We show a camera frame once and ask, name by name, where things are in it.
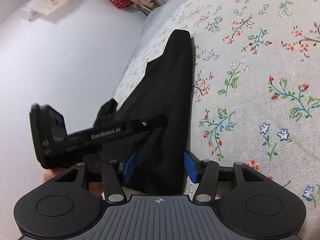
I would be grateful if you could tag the white wall unit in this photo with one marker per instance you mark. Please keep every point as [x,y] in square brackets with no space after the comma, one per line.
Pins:
[30,13]

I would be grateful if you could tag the white paper on wall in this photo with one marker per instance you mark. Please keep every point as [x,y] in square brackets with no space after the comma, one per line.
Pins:
[55,1]

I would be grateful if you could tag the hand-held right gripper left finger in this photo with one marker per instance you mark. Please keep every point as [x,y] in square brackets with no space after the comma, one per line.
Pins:
[130,166]

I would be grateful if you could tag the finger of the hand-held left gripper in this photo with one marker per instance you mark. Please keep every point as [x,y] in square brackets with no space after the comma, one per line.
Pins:
[145,125]

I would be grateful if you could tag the person's left forearm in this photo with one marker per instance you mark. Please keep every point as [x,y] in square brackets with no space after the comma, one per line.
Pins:
[48,175]

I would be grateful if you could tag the floral bed sheet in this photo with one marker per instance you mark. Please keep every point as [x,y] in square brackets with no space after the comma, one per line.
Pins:
[250,55]

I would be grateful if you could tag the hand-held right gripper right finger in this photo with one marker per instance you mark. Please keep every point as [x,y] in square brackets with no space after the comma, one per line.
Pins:
[191,167]

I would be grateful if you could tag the black pants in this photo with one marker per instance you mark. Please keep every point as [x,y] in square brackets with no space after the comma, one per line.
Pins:
[170,92]

